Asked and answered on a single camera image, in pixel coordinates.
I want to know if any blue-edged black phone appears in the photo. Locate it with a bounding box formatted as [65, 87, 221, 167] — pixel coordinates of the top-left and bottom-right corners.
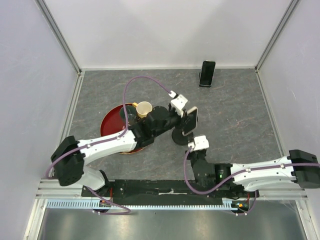
[200, 60, 216, 75]

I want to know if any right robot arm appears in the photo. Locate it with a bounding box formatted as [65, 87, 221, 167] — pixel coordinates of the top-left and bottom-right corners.
[183, 148, 320, 197]

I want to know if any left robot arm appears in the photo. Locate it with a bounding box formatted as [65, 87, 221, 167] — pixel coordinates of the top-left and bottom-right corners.
[51, 106, 198, 197]

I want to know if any yellow mug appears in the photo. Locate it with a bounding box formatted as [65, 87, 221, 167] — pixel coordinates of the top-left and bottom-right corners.
[132, 101, 153, 118]

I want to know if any dark green glass cup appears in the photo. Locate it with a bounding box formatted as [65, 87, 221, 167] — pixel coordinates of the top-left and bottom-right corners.
[119, 105, 137, 126]

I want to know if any red round tray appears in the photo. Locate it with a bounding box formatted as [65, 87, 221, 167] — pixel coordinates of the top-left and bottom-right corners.
[99, 102, 146, 155]

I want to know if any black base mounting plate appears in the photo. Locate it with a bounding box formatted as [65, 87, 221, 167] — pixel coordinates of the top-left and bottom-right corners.
[95, 179, 260, 206]

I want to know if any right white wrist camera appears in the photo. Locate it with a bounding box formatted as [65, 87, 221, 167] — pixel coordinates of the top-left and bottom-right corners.
[187, 135, 210, 152]

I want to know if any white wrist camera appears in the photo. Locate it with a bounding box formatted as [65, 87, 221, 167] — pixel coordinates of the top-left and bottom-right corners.
[187, 135, 210, 152]
[168, 90, 188, 118]

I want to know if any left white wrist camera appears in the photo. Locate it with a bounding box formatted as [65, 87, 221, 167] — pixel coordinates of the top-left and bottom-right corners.
[168, 90, 188, 118]

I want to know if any light blue cable duct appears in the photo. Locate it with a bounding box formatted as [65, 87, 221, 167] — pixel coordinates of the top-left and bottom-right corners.
[46, 199, 238, 211]

